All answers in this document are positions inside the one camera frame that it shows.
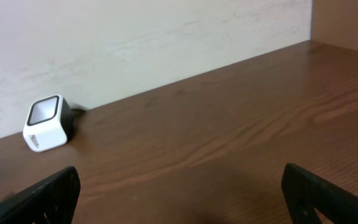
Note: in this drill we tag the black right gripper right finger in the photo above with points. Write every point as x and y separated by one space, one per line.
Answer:
306 194

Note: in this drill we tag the white barcode scanner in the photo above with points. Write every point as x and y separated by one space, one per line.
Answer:
49 124

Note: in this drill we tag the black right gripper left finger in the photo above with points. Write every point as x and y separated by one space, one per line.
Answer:
51 200

